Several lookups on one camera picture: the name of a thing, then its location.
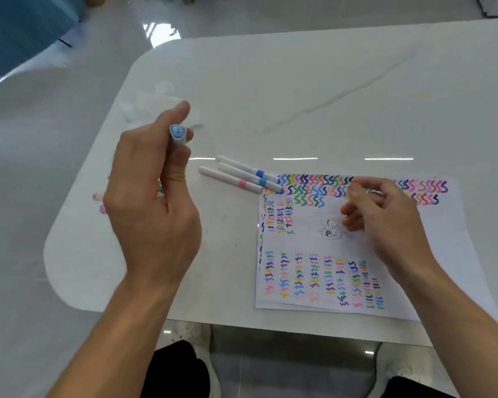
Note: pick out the person's right hand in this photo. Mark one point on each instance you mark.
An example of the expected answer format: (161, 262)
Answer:
(394, 227)

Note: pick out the person's left hand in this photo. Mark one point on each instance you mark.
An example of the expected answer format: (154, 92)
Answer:
(149, 227)

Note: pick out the lilac banded white marker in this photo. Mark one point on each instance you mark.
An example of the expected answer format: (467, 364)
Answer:
(103, 210)

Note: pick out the peach banded white marker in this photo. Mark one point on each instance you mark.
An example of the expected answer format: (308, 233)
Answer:
(96, 197)

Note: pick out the pink banded white marker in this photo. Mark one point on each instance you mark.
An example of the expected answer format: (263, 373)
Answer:
(220, 174)

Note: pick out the pale blue banded white marker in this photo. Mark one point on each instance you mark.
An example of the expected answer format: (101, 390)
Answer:
(177, 132)

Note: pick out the sky blue banded white marker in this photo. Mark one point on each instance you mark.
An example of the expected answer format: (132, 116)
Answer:
(236, 171)

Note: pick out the royal blue banded white marker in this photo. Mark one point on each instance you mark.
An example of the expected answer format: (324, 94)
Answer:
(236, 163)

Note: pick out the person's right forearm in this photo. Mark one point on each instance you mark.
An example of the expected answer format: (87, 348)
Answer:
(460, 335)

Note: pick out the person's right white shoe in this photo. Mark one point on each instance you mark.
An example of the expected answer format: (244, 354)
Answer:
(402, 364)

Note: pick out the crumpled white tissue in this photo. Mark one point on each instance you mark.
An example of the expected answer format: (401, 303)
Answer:
(145, 101)

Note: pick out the black trousers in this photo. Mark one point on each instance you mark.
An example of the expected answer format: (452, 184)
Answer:
(174, 368)

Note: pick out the blue curtain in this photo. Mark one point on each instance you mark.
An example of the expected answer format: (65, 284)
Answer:
(16, 33)

